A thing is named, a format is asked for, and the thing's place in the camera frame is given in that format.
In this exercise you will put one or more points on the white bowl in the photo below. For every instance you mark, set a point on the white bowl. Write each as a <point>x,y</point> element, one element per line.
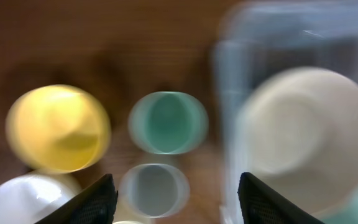
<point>33,196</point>

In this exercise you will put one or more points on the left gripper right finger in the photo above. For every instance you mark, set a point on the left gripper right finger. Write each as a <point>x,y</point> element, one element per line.
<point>260,204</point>

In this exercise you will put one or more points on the yellow bowl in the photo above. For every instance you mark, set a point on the yellow bowl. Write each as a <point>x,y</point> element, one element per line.
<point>58,129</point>

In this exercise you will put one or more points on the teal green cup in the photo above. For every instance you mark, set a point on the teal green cup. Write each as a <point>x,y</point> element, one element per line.
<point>168,122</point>

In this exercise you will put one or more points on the cream cup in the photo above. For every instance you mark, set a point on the cream cup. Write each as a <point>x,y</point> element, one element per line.
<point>126,215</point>

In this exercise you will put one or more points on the grey cup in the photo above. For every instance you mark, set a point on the grey cup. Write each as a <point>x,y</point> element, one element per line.
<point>155,190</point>

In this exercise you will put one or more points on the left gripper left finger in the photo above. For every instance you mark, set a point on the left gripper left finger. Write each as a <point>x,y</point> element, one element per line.
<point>94,205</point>

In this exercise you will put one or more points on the clear plastic storage bin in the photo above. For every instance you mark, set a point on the clear plastic storage bin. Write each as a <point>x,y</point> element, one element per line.
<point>261,39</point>

